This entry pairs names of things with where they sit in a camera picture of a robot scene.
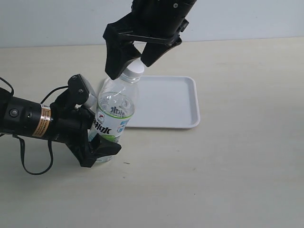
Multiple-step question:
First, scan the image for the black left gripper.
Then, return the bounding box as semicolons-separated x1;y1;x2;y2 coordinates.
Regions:
50;91;122;168

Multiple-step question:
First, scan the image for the white rectangular plastic tray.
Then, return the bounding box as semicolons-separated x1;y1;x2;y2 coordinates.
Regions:
127;76;200;129

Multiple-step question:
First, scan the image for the clear plastic water bottle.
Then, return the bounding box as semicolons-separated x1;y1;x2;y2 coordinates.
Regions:
87;73;139;163

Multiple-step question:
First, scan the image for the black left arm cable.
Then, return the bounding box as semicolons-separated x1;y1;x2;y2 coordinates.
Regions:
0;77;69;175

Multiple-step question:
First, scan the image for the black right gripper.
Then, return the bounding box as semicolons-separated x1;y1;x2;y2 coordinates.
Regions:
103;0;196;80

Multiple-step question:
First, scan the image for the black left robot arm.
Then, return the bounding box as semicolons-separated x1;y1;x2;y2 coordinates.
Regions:
0;88;121;168

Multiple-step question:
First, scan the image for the white bottle cap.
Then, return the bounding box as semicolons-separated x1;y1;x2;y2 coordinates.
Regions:
123;59;145;78

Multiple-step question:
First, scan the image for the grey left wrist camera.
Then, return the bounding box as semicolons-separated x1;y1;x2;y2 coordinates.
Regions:
67;74;97;108

